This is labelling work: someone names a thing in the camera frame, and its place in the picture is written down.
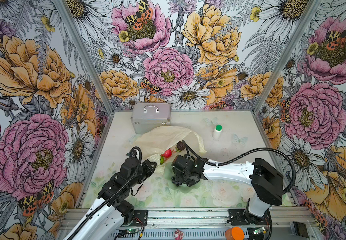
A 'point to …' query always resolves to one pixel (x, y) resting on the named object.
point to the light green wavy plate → (168, 174)
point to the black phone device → (299, 229)
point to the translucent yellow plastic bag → (159, 145)
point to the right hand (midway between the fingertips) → (179, 183)
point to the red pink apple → (168, 153)
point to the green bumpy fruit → (161, 160)
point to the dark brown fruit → (180, 145)
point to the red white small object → (178, 235)
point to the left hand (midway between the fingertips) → (157, 168)
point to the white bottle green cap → (217, 132)
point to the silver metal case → (146, 115)
